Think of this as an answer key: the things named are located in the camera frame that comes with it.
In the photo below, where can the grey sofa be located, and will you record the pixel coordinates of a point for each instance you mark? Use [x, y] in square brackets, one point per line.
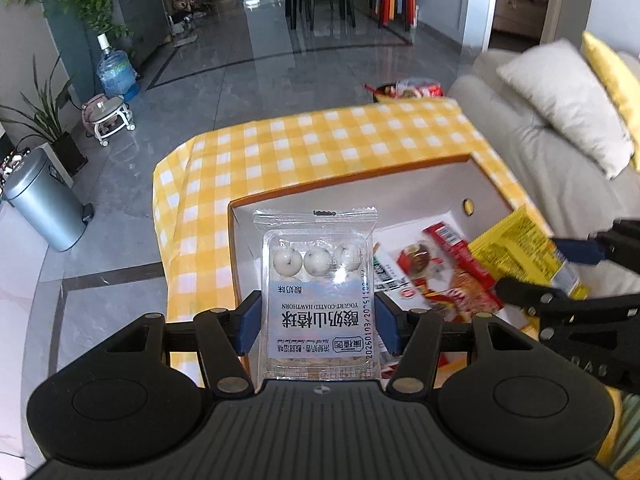
[500, 110]

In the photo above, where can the grey metal trash can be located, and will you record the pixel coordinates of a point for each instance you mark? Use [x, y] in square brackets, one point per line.
[45, 200]

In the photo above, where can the red and yellow fries packet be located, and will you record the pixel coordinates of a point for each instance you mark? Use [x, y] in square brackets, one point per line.
[460, 285]

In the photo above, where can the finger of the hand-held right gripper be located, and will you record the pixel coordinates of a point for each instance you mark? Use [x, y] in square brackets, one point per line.
[580, 251]
[530, 295]

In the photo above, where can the clear packet of white balls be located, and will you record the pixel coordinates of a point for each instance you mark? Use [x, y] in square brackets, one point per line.
[315, 310]

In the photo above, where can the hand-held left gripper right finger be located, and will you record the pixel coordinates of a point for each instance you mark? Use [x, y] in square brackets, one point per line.
[387, 322]

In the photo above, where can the dark bowl of red packets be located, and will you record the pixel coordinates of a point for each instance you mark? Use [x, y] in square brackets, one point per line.
[410, 90]

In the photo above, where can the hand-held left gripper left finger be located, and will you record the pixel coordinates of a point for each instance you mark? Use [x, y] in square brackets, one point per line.
[250, 322]

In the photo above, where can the yellow checked tablecloth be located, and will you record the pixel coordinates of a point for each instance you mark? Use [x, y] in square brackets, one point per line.
[300, 150]

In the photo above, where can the white cushion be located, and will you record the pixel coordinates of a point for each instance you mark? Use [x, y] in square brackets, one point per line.
[565, 100]

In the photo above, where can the orange cardboard box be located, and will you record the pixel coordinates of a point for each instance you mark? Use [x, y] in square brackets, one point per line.
[430, 200]

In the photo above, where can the grey cabinet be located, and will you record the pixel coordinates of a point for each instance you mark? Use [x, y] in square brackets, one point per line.
[142, 15]

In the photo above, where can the blue water bottle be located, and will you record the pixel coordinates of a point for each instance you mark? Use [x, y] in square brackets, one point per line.
[116, 72]

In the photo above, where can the yellow cushion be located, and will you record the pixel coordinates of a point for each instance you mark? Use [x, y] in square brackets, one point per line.
[615, 75]

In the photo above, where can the potted green plant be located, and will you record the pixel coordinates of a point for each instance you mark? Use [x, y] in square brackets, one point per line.
[50, 125]

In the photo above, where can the yellow snack packet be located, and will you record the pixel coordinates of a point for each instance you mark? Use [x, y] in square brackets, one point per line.
[520, 250]

